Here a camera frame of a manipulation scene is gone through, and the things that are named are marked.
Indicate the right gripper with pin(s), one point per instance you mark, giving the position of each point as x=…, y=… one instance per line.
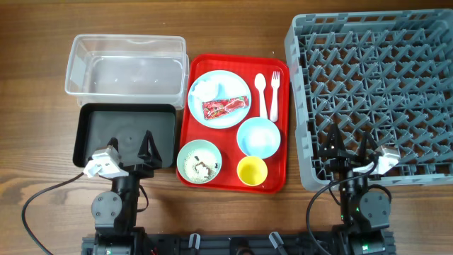
x=345, y=161

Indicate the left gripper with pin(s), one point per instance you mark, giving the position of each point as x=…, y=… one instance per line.
x=151, y=161

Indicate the green bowl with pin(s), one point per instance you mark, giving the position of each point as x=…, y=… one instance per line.
x=193, y=145

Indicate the rice and food scraps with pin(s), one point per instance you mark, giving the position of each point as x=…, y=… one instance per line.
x=200, y=165

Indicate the red snack wrapper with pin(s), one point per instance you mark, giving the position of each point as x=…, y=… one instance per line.
x=222, y=107

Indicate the white napkin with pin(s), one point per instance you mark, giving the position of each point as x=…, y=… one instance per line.
x=206, y=90

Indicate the light blue bowl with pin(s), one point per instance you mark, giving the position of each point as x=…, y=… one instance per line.
x=258, y=137

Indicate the light blue plate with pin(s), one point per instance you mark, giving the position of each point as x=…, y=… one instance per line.
x=230, y=85

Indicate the white plastic fork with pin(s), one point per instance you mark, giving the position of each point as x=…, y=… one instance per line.
x=275, y=83

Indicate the yellow cup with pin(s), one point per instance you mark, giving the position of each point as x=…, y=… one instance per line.
x=252, y=171

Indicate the white plastic spoon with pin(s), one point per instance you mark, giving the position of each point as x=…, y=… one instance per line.
x=260, y=85

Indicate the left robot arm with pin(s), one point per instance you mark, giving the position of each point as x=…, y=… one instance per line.
x=115, y=211

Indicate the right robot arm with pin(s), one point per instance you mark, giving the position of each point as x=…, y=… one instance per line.
x=364, y=208

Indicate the grey dishwasher rack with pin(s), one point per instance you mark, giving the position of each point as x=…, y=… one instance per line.
x=387, y=73

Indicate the black plastic tray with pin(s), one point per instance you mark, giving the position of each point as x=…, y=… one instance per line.
x=128, y=123

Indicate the clear plastic bin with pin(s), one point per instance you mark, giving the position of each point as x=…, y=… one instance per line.
x=115, y=68

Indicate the red serving tray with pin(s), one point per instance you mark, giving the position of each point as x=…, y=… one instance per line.
x=225, y=139

